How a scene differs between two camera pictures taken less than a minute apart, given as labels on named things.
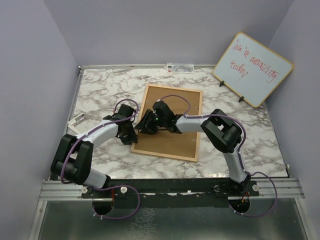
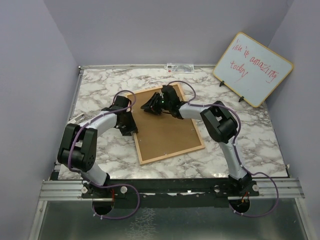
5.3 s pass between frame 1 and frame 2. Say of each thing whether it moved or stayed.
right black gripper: moved
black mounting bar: stayed
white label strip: stayed
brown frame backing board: moved
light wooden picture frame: moved
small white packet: stayed
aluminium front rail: stayed
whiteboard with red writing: stayed
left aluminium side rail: stayed
